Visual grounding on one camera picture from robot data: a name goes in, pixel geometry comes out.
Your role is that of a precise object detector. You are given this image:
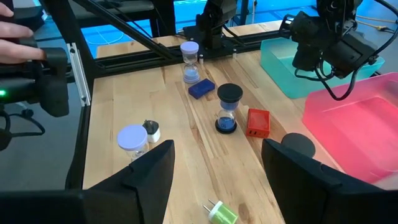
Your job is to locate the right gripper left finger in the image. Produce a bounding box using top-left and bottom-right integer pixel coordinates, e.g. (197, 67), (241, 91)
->
(0, 139), (176, 224)

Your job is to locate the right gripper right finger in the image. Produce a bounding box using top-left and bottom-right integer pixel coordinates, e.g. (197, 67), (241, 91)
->
(261, 138), (398, 224)

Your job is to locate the red charger box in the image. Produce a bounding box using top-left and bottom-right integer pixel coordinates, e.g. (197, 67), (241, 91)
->
(246, 108), (271, 139)

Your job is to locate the black hourglass blue sand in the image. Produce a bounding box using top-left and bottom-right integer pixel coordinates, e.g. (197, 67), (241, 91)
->
(215, 83), (244, 135)

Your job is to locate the green translucent plastic bin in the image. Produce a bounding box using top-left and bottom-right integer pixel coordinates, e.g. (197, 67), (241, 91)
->
(259, 37), (386, 100)

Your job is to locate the black hourglass red sand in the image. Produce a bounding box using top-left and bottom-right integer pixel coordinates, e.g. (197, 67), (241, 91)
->
(281, 133), (317, 159)

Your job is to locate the white plug adapter black face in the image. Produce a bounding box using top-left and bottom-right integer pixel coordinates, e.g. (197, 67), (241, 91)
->
(142, 119), (162, 144)

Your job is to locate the pink translucent plastic bin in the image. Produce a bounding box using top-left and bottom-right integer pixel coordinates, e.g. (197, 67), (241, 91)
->
(302, 72), (398, 190)

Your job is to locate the white and green plug adapter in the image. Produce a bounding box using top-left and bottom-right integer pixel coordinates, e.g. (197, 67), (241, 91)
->
(202, 198), (239, 224)

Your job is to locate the dark blue rectangular block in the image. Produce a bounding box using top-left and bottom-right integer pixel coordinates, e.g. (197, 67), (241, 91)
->
(188, 78), (216, 100)

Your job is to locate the person's hand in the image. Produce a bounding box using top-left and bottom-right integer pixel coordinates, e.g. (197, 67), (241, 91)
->
(0, 2), (47, 65)

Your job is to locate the yellow extension cable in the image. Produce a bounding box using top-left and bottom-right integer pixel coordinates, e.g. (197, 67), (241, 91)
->
(356, 14), (398, 32)

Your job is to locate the silver aluminium bracket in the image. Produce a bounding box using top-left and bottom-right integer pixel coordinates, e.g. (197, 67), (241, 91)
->
(67, 42), (91, 107)

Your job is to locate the black aluminium table frame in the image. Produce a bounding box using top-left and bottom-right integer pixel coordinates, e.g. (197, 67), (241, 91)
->
(40, 0), (282, 191)

